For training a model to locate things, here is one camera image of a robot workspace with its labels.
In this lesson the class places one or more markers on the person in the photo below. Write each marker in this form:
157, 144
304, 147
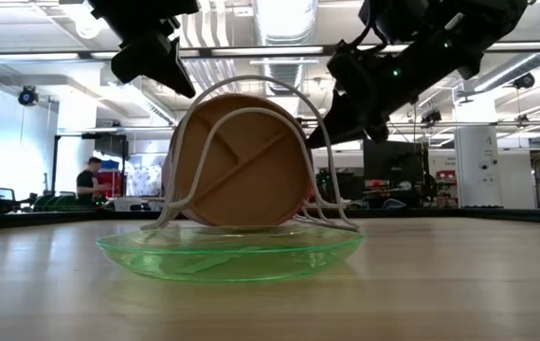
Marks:
86, 182

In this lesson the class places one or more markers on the white pillar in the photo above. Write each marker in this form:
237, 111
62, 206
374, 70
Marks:
478, 166

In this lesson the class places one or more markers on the black ceiling spotlight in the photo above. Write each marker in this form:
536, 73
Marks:
524, 81
27, 96

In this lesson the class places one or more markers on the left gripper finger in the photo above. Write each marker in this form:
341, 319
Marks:
144, 59
184, 71

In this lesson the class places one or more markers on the brown divided plate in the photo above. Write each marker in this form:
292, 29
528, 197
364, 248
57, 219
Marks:
251, 180

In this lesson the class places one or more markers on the red tool cabinet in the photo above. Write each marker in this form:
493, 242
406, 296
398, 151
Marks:
116, 182

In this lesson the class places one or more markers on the silver ceiling air duct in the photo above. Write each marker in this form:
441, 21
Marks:
284, 28

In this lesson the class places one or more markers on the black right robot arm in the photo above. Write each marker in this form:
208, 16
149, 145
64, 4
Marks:
488, 19

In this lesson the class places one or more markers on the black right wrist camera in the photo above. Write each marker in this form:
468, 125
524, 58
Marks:
393, 19

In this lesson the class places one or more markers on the black metal frame stand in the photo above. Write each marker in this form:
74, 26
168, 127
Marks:
54, 166

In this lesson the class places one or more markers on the large black monitor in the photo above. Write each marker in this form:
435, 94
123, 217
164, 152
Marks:
393, 161

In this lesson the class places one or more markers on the translucent green divided plate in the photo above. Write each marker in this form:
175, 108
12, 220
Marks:
232, 263

